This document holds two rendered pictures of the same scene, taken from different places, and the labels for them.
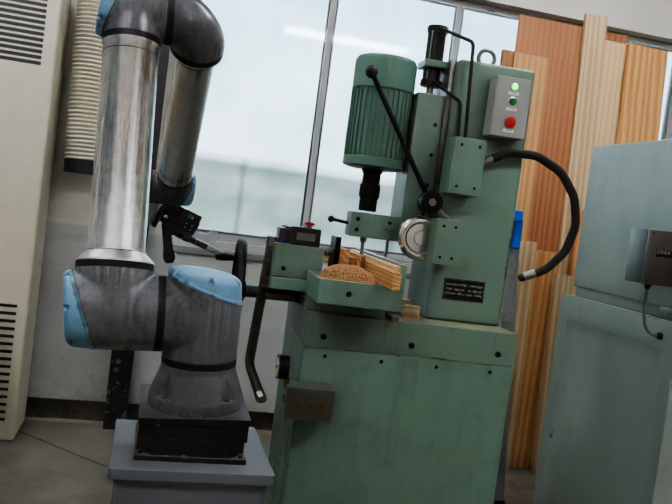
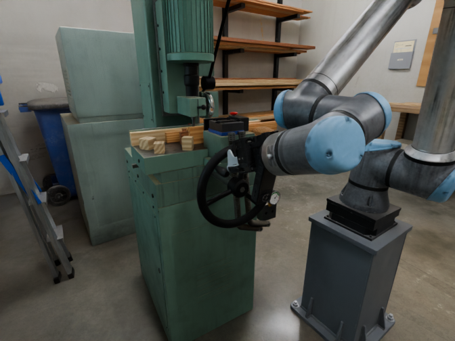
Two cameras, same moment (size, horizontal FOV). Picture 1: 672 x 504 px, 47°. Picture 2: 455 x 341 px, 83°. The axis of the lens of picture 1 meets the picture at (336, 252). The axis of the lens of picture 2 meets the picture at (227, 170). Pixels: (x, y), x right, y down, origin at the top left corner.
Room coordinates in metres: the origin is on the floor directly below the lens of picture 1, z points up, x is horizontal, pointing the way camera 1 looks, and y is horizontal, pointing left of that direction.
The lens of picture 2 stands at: (2.43, 0.97, 1.14)
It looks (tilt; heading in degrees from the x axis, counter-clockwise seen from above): 20 degrees down; 249
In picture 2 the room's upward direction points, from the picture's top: straight up
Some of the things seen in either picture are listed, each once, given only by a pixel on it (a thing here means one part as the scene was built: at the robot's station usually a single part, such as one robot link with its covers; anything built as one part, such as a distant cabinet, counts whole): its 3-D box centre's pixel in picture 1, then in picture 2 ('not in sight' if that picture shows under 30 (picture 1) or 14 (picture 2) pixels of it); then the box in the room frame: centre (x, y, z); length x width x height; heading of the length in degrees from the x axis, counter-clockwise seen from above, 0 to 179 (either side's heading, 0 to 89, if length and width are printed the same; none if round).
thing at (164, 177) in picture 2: (334, 296); (201, 161); (2.18, -0.01, 0.82); 0.40 x 0.21 x 0.04; 10
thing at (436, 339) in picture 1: (393, 325); (185, 164); (2.21, -0.19, 0.76); 0.57 x 0.45 x 0.09; 100
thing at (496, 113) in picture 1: (507, 108); not in sight; (2.10, -0.41, 1.40); 0.10 x 0.06 x 0.16; 100
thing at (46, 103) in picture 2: not in sight; (70, 148); (3.00, -1.91, 0.48); 0.64 x 0.54 x 0.97; 16
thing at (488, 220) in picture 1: (467, 194); (166, 74); (2.24, -0.36, 1.16); 0.22 x 0.22 x 0.72; 10
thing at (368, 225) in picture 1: (371, 228); (191, 107); (2.19, -0.09, 1.03); 0.14 x 0.07 x 0.09; 100
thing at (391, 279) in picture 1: (371, 270); (227, 130); (2.03, -0.10, 0.92); 0.56 x 0.02 x 0.04; 10
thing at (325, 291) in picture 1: (323, 279); (217, 150); (2.12, 0.02, 0.87); 0.61 x 0.30 x 0.06; 10
